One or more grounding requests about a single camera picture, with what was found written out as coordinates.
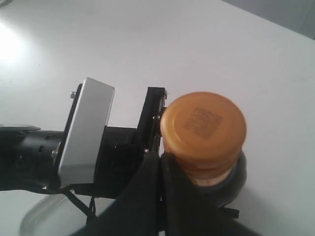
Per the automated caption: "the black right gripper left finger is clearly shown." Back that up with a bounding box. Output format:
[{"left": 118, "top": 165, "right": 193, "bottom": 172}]
[{"left": 73, "top": 152, "right": 167, "bottom": 236}]

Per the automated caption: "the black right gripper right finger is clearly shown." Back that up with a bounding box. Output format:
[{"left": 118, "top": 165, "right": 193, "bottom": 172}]
[{"left": 160, "top": 153, "right": 253, "bottom": 236}]

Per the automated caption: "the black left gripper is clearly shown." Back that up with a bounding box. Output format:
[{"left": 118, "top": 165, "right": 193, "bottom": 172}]
[{"left": 93, "top": 86, "right": 169, "bottom": 199}]

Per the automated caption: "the soy sauce bottle gold cap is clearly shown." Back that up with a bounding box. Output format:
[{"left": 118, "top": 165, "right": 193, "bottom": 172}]
[{"left": 159, "top": 91, "right": 248, "bottom": 207}]

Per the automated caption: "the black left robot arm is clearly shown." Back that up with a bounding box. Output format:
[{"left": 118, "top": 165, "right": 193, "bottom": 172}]
[{"left": 0, "top": 87, "right": 167, "bottom": 199}]

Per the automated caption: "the white plastic tray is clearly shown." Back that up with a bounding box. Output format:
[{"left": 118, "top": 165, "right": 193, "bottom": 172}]
[{"left": 20, "top": 189, "right": 116, "bottom": 236}]

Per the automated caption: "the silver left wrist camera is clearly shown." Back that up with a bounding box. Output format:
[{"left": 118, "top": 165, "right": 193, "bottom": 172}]
[{"left": 57, "top": 78, "right": 115, "bottom": 187}]

